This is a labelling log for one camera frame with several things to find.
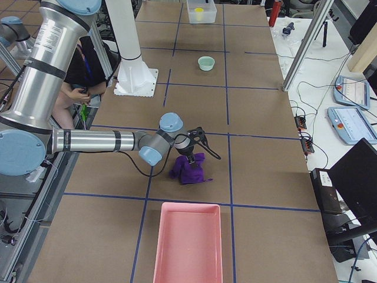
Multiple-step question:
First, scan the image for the light green bowl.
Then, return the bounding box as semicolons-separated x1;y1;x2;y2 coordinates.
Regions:
197;56;216;71

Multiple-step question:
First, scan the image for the aluminium frame post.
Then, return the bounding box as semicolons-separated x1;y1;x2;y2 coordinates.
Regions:
282;0;334;91

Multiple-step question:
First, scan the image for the yellow plastic cup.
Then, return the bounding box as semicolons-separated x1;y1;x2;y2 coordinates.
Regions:
194;7;204;23

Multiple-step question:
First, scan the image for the purple cloth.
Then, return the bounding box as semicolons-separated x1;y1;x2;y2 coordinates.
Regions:
168;153;213;185

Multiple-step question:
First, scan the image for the teach pendant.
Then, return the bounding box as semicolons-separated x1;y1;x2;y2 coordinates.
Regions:
333;75;371;110
327;106;376;145

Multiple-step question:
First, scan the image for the seated person in black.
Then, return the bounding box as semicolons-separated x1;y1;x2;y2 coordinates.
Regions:
52;36;107;129

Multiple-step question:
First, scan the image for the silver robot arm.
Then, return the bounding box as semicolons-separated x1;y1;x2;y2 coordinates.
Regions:
1;1;209;176
1;16;35;59

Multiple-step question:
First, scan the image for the teach pendant lower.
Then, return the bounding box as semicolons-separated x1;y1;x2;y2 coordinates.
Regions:
327;106;376;145

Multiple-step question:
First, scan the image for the clear plastic box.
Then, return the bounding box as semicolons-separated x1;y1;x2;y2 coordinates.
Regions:
186;0;217;24

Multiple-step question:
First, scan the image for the red bottle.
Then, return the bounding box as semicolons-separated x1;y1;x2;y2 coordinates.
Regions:
269;0;282;27

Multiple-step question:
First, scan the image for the black control box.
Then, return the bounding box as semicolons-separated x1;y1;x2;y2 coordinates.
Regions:
310;168;342;215

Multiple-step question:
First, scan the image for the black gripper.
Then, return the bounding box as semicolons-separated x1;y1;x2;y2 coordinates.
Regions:
176;127;221;161

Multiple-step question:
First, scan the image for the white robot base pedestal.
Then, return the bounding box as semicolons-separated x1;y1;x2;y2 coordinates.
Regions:
105;0;158;97

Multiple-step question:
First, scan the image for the black computer monitor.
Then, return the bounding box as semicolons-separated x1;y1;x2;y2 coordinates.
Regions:
329;138;376;221

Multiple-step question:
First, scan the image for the teach pendant upper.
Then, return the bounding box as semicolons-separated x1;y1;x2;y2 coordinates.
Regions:
333;75;371;110

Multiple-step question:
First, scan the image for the pink plastic tray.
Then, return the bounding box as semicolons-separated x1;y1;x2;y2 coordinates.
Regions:
153;202;223;283

